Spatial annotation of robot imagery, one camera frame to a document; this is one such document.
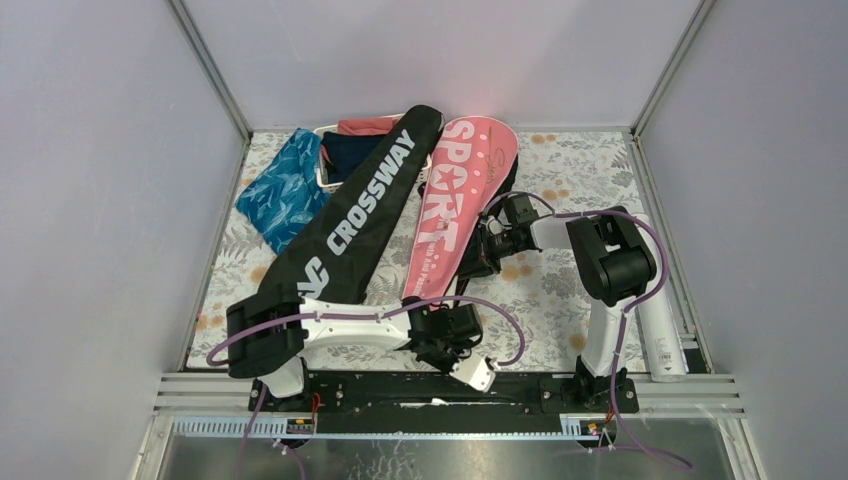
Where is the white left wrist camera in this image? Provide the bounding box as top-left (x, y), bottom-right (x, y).
top-left (449, 354), bottom-right (496, 393)

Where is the white shuttlecock tube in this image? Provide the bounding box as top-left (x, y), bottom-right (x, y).
top-left (616, 215), bottom-right (688, 383)

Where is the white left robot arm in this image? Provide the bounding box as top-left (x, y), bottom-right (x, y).
top-left (207, 295), bottom-right (495, 411)

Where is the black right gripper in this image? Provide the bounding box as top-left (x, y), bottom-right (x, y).
top-left (453, 223), bottom-right (526, 279)

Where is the floral table mat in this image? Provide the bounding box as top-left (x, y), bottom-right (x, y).
top-left (185, 132), bottom-right (649, 372)

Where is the white perforated plastic basket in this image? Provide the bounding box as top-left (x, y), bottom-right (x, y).
top-left (314, 114), bottom-right (403, 193)

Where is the coral folded clothing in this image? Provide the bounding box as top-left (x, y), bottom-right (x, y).
top-left (336, 117), bottom-right (399, 136)

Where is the blue patterned cloth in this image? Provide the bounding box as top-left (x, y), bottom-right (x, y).
top-left (235, 129), bottom-right (330, 254)

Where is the black Crossway racket bag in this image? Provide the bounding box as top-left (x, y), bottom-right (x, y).
top-left (255, 105), bottom-right (444, 307)

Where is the navy folded clothing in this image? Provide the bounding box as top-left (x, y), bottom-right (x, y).
top-left (321, 132), bottom-right (384, 183)

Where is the pink racket bag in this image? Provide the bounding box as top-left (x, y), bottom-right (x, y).
top-left (402, 116), bottom-right (519, 299)

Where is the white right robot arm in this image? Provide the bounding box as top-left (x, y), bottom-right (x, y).
top-left (457, 192), bottom-right (660, 412)

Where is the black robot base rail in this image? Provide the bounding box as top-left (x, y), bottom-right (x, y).
top-left (247, 370), bottom-right (640, 435)

